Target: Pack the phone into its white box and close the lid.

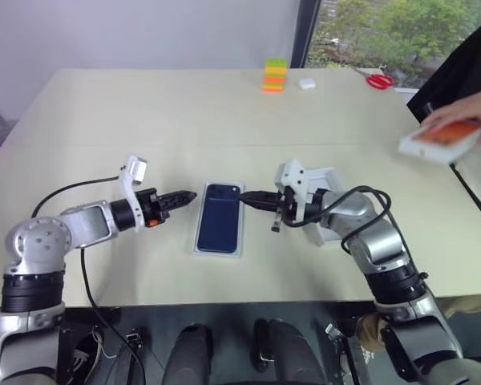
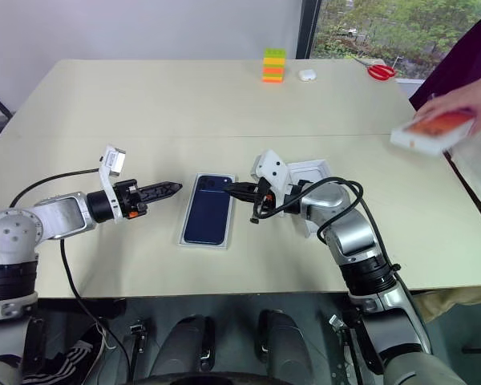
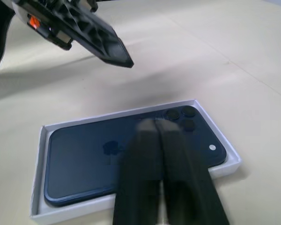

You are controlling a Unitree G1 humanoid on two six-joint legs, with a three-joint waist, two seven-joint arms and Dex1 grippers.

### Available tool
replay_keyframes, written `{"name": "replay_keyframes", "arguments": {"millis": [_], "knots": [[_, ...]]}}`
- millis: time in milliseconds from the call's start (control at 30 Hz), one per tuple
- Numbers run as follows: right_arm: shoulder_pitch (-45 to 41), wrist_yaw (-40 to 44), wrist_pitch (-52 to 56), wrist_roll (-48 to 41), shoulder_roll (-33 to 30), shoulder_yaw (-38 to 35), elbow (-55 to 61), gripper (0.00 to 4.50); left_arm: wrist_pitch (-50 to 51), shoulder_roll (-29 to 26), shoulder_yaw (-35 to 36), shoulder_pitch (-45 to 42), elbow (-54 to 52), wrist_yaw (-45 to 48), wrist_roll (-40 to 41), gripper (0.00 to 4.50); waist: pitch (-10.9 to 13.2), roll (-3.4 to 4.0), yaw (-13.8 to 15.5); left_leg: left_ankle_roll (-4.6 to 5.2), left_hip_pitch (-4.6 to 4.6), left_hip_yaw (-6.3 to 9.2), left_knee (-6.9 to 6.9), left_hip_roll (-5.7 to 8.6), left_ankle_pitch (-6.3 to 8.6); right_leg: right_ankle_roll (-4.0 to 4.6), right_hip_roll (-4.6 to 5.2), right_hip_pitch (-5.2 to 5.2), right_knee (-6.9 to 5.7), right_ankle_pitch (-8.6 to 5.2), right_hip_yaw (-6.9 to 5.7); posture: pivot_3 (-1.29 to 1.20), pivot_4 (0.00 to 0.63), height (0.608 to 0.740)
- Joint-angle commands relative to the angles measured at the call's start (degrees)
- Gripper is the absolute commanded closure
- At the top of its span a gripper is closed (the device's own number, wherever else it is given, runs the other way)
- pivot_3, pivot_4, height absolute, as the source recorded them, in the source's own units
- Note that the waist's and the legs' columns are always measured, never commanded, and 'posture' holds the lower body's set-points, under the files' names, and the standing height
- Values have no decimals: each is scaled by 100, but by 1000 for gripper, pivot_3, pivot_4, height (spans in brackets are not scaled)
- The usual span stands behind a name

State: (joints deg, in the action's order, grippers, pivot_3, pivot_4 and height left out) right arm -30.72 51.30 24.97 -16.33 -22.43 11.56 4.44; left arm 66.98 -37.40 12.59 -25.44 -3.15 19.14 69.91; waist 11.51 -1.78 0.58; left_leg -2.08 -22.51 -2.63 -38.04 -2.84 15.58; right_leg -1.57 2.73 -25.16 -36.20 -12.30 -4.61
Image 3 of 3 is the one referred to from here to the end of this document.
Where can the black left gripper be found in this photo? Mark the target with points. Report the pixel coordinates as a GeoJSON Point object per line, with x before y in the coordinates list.
{"type": "Point", "coordinates": [49, 21]}

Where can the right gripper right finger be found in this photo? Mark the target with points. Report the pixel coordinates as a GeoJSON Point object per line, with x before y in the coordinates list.
{"type": "Point", "coordinates": [187, 187]}

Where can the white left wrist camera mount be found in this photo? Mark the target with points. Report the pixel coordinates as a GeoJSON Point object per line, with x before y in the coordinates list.
{"type": "Point", "coordinates": [21, 12]}

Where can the white phone box base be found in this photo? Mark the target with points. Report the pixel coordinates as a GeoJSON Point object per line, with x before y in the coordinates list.
{"type": "Point", "coordinates": [40, 164]}

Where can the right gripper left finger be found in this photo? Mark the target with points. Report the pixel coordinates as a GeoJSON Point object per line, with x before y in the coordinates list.
{"type": "Point", "coordinates": [138, 182]}

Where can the dark blue smartphone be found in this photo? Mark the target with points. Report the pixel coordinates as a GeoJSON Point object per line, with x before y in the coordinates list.
{"type": "Point", "coordinates": [84, 159]}

